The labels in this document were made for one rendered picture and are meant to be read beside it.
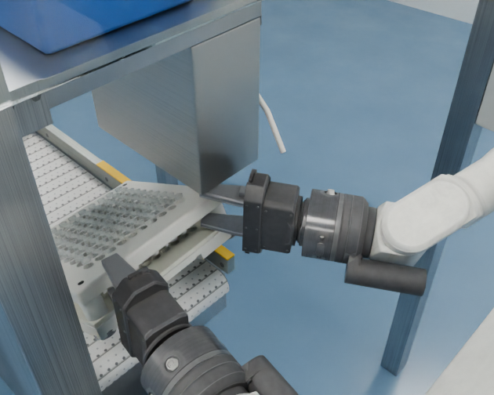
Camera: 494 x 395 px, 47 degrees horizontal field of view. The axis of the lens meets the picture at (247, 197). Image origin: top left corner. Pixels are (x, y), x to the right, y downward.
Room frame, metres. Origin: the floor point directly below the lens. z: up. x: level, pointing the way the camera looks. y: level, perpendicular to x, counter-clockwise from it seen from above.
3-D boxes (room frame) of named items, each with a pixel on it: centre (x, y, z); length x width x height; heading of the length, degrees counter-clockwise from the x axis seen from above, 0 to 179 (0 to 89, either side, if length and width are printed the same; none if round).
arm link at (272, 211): (0.54, -0.06, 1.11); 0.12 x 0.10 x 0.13; 78
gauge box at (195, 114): (0.65, 0.10, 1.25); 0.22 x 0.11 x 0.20; 46
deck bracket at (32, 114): (0.40, 0.18, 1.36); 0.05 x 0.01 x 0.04; 136
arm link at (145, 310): (0.35, 0.09, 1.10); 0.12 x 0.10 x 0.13; 38
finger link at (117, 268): (0.42, 0.14, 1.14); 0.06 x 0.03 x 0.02; 38
